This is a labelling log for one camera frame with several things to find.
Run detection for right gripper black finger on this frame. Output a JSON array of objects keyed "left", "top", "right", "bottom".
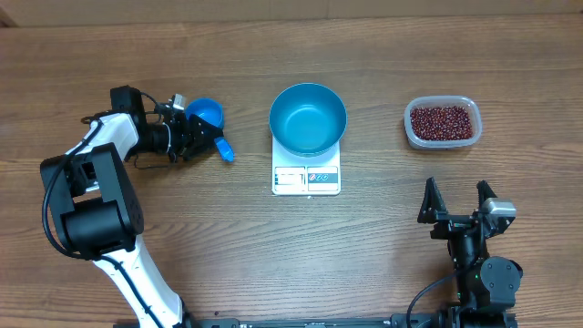
[
  {"left": 417, "top": 177, "right": 447, "bottom": 224},
  {"left": 476, "top": 180, "right": 496, "bottom": 209}
]

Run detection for blue plastic measuring scoop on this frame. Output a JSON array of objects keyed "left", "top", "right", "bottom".
[{"left": 186, "top": 98, "right": 235, "bottom": 162}]

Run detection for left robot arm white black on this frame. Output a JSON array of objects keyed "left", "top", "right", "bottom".
[{"left": 40, "top": 86, "right": 234, "bottom": 327}]

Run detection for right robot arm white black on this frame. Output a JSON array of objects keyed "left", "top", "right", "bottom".
[{"left": 405, "top": 178, "right": 524, "bottom": 327}]

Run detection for white digital kitchen scale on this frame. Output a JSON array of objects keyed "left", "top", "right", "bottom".
[{"left": 271, "top": 138, "right": 342, "bottom": 196}]

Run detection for blue metal bowl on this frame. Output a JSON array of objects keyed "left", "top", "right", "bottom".
[{"left": 269, "top": 83, "right": 348, "bottom": 157}]

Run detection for red adzuki beans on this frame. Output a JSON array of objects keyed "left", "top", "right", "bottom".
[{"left": 410, "top": 106, "right": 474, "bottom": 141}]

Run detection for clear plastic bean container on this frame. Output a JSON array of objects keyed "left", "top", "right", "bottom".
[{"left": 404, "top": 96, "right": 483, "bottom": 150}]

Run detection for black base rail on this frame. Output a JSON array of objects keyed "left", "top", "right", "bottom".
[{"left": 113, "top": 312, "right": 518, "bottom": 328}]

